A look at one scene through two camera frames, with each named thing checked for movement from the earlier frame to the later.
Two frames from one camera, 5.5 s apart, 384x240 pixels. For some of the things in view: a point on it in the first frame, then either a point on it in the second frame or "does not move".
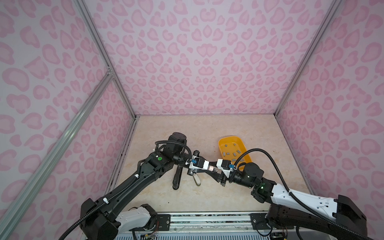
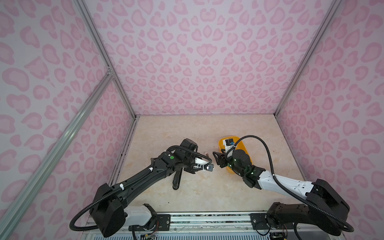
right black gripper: [223, 178] -> [222, 157]
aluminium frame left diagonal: [4, 226] does not move
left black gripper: [190, 173] does not move
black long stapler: [177, 177] does not move
